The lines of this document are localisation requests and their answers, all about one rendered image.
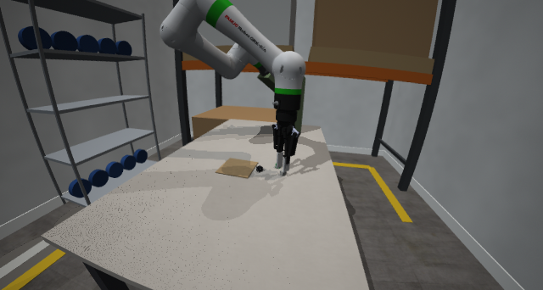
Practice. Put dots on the tan square mat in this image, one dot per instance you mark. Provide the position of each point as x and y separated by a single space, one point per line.
237 167

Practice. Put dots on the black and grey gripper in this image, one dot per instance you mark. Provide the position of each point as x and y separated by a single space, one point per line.
284 134

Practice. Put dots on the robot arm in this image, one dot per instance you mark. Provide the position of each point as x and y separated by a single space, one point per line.
179 30

